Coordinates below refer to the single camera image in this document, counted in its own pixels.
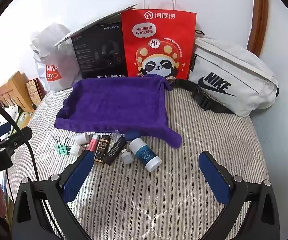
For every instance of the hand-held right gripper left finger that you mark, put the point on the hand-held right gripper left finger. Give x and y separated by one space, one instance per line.
77 171

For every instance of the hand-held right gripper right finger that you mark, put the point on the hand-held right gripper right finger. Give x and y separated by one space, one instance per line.
214 177

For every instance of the white cube charger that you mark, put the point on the white cube charger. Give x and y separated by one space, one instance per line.
75 150

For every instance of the green binder clip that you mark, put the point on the green binder clip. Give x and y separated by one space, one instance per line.
63 148

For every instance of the small white cylinder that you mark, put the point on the small white cylinder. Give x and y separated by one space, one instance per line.
82 139

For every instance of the small white cap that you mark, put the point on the small white cap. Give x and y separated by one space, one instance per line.
127 157

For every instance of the blue and pink case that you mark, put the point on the blue and pink case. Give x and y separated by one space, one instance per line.
132 136

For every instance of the white bottle with blue label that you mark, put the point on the white bottle with blue label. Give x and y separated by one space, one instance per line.
144 155

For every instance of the white and green object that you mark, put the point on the white and green object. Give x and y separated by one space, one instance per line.
13 116

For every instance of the pink tube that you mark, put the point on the pink tube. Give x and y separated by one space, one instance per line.
93 143

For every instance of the brown gold bottle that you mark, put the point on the brown gold bottle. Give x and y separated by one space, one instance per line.
101 150

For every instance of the wooden headboard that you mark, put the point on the wooden headboard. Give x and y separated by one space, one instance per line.
11 90

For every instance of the patterned brown box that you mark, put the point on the patterned brown box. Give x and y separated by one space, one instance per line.
35 91

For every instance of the striped grey quilt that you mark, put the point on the striped grey quilt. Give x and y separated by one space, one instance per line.
139 200

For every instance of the purple towel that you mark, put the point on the purple towel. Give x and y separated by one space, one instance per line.
114 105

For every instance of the white plastic shopping bag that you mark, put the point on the white plastic shopping bag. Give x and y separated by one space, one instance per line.
51 55

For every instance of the white waist bag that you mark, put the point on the white waist bag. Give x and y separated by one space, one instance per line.
234 77

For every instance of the black headset box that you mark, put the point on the black headset box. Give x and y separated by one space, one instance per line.
94 22

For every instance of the red paper bag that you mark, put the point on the red paper bag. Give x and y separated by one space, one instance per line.
156 42

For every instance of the wooden door frame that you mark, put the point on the wooden door frame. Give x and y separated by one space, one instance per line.
259 17

